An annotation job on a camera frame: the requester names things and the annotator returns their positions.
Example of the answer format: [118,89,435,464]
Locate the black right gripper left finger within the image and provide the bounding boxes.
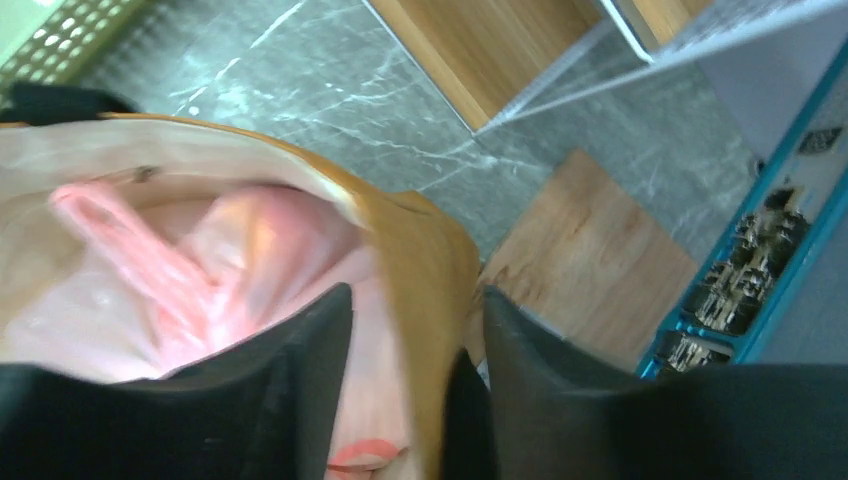
[1,284,353,479]

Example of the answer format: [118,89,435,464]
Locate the grey metal equipment box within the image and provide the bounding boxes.
[636,50,847,379]

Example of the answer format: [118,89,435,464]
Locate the brown paper grocery bag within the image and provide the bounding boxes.
[1,114,480,479]

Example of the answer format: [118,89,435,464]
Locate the green plastic basket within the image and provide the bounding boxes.
[1,0,149,107]

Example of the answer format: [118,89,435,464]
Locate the wooden board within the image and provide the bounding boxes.
[480,150,697,370]

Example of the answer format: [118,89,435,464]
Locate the pink plastic bag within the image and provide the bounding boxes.
[1,182,412,479]

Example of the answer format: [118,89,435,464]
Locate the white wire wooden shelf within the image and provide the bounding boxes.
[369,1,847,132]

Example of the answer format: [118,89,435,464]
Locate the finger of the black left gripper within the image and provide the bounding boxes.
[1,82,136,126]

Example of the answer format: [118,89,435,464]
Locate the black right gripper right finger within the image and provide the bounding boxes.
[442,287,847,479]

